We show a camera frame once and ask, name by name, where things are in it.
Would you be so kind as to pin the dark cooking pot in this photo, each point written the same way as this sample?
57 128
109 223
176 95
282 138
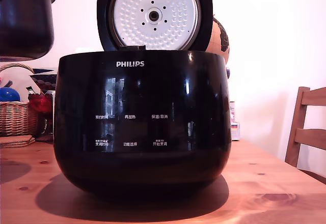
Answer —
25 25

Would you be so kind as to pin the black Philips rice cooker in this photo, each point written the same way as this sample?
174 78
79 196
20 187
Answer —
142 132

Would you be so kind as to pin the rice cooker lid, metal plate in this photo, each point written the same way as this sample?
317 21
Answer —
155 15

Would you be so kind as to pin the small white printed box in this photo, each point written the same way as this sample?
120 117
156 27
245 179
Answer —
234 129

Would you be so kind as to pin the brown globe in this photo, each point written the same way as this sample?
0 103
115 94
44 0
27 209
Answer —
219 38

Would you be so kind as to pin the patterned ceramic bowl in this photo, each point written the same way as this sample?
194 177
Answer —
44 80

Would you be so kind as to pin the wooden chair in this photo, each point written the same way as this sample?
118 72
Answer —
305 129

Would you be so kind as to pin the stack of cork coasters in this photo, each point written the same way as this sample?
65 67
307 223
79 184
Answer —
16 141

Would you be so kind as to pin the blue ball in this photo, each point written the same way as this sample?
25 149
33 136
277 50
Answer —
9 94

